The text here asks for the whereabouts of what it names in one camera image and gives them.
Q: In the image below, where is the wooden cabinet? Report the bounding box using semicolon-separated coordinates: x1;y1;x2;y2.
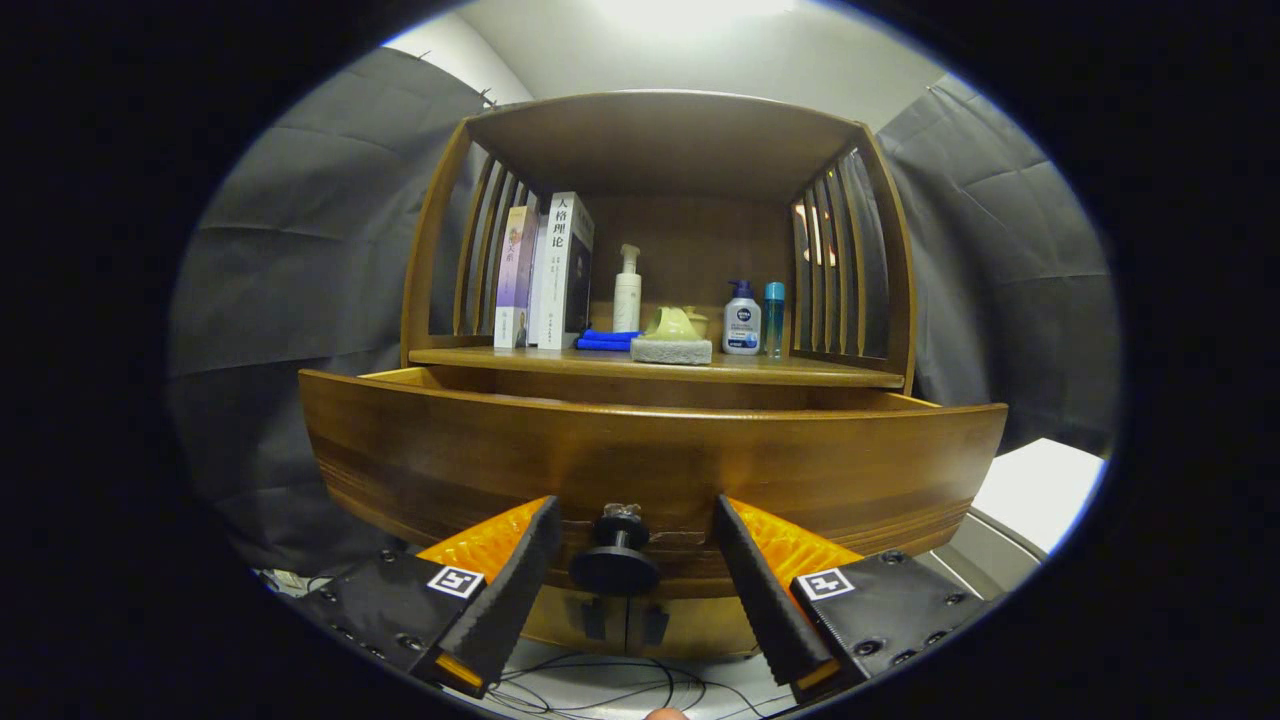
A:
400;90;919;661

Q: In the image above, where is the purple book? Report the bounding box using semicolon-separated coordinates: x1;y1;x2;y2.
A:
493;205;541;350

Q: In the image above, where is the white sheet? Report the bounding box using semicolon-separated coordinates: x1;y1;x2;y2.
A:
970;437;1106;553

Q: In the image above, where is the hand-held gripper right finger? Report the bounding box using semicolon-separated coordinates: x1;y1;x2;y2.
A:
713;493;1006;703

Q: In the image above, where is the black backdrop cloth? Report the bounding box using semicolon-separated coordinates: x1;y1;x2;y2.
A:
168;45;1121;576

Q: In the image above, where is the cream handled cleaning brush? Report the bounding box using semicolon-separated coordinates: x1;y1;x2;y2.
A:
630;306;714;366

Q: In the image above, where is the wooden drawer with black knob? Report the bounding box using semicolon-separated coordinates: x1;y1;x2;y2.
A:
298;366;1009;601

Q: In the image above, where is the grey ribbed panel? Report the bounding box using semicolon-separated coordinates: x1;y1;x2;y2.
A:
915;508;1051;601

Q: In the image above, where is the white pump bottle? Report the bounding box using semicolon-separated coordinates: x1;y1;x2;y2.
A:
612;244;643;334

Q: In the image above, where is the wooden cabinet door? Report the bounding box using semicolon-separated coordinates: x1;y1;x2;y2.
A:
520;585;631;656
628;593;769;661

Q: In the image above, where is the ceiling light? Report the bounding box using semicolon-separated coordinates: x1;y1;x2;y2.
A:
600;0;801;26

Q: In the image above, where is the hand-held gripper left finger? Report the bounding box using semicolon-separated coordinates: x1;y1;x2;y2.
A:
285;495;564;701

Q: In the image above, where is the wooden countertop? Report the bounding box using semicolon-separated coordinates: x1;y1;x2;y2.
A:
408;343;906;391

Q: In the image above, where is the white book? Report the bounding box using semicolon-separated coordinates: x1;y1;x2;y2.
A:
530;191;595;351

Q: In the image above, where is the white bottle with blue cap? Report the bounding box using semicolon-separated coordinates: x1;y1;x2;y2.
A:
722;280;763;357

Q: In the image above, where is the black cable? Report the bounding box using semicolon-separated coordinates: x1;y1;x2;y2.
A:
480;650;801;719

